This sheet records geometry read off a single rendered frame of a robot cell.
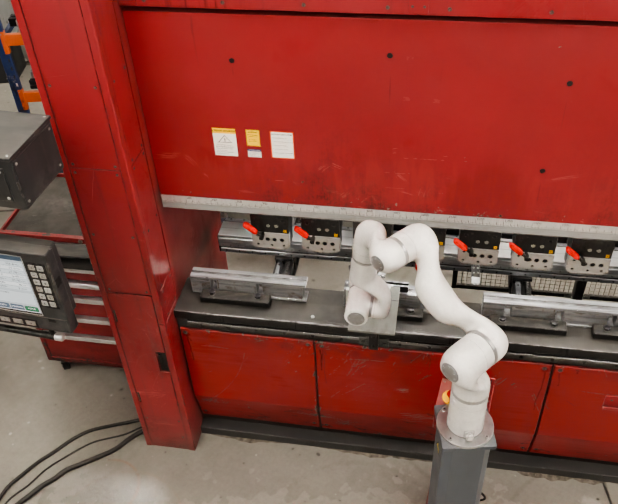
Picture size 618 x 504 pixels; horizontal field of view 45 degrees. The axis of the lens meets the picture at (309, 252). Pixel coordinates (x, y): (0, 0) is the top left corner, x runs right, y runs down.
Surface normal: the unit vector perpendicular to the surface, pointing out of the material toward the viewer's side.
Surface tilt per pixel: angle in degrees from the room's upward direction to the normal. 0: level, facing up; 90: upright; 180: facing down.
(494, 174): 90
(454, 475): 90
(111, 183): 90
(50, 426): 0
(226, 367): 90
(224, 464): 0
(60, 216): 0
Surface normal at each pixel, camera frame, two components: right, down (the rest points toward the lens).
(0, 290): -0.24, 0.64
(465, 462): 0.04, 0.65
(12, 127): -0.04, -0.75
